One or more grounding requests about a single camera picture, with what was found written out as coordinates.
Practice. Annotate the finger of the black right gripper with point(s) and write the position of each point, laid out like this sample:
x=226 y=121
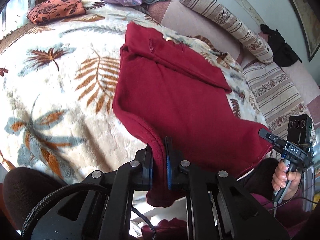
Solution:
x=268 y=136

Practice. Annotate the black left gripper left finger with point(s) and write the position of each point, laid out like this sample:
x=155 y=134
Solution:
x=143 y=177

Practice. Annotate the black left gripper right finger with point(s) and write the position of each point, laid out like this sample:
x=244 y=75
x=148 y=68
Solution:
x=175 y=177

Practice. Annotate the dark red fleece garment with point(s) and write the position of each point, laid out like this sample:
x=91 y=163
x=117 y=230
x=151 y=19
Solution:
x=169 y=90

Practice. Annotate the magenta sleeve forearm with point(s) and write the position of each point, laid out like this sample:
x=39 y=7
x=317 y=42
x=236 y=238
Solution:
x=297 y=222

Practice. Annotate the dark brown sleeve forearm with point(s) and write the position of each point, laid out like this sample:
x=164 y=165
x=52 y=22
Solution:
x=23 y=189

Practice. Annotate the person's right hand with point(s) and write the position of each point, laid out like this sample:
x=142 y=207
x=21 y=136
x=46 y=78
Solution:
x=281 y=176

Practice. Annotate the striped beige folded quilt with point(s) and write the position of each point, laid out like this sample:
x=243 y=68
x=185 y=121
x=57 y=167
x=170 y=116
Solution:
x=283 y=92

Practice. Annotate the leaf pattern beige blanket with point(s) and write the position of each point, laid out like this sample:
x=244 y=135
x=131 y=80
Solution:
x=58 y=82

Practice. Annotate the striped beige bolster pillow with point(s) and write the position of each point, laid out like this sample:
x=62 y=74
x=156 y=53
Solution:
x=219 y=14

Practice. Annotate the orange black floral cloth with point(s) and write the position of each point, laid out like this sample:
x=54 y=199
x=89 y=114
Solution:
x=51 y=10

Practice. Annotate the black cloth by wall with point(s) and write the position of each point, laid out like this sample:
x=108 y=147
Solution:
x=283 y=54

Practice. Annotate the framed picture on wall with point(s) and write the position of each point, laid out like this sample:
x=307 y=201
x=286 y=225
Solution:
x=309 y=23

